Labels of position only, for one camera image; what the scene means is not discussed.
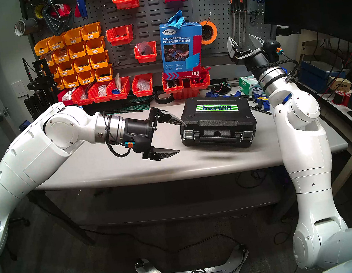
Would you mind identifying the black tool box green sticker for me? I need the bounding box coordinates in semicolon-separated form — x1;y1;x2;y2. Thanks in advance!
176;89;260;157

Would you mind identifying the dark pegboard wall panel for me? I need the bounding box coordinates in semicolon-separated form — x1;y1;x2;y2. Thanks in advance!
23;0;278;93

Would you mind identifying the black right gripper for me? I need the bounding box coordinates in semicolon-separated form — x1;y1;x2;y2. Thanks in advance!
226;29;276;75

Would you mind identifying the black braided right gripper cable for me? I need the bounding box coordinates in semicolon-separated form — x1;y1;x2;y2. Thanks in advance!
247;57;301;86

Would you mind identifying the black floor cable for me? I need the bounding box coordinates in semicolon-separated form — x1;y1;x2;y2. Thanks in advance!
80;205;248;273

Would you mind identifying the orange tape roll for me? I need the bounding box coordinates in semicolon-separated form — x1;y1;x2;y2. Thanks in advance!
198;19;219;45

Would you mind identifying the circuit board with wires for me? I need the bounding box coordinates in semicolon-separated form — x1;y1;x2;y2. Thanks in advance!
213;81;232;96

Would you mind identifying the black monitor mount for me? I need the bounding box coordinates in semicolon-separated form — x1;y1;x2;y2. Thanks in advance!
273;22;293;38

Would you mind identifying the blue bench vise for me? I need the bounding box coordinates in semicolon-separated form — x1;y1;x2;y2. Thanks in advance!
19;119;36;132

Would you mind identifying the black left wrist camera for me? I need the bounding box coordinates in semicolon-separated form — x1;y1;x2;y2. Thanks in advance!
121;139;141;156

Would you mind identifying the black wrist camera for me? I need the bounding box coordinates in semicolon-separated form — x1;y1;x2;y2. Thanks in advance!
262;38;283;59
121;139;141;156

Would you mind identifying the blue microfiber cloth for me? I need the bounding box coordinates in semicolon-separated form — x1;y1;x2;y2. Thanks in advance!
166;10;186;29

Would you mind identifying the blue cleaning cloths box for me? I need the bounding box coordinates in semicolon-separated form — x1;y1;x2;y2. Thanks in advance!
156;19;209;81

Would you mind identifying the green cutting mat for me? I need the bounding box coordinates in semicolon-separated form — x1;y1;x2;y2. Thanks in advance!
102;95;154;117

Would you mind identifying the black tape roll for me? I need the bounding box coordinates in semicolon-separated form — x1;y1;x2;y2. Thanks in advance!
155;91;174;105

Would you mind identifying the black metal clamp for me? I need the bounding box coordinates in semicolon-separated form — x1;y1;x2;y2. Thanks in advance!
39;0;77;38

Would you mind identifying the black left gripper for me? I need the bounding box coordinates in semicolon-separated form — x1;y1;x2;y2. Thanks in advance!
122;103;192;165

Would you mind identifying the black office chair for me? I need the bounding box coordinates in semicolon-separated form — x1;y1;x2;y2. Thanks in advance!
0;200;36;262

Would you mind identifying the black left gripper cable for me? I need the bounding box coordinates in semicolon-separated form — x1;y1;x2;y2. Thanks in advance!
102;109;133;160

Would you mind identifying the white light switch plate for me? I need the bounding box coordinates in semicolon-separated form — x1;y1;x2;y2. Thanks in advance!
11;80;28;98

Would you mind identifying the grey duct tape roll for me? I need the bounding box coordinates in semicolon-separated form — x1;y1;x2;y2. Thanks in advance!
13;17;39;38

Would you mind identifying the brown cardboard box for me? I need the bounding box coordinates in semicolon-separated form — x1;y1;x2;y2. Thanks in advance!
328;74;352;94

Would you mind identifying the black wire spool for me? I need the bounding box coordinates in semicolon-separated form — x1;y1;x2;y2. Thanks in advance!
332;90;346;106

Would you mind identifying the dark table leg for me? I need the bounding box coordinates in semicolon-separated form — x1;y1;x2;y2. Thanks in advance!
28;184;96;254

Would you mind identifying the blue storage box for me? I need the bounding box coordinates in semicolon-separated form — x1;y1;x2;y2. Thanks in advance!
296;58;332;95

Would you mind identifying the green white wipes box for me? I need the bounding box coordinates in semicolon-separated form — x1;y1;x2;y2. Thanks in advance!
237;75;262;97

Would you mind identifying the blue yellow bar clamp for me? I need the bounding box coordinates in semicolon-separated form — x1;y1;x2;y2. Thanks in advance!
253;91;271;113

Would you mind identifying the yellow tape roll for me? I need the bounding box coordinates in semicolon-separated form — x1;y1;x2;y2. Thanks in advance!
32;3;47;20

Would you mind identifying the black metal fixture stand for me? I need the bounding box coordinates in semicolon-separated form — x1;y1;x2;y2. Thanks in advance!
22;54;61;119

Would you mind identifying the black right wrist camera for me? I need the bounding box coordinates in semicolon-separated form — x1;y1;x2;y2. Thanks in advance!
262;38;283;59

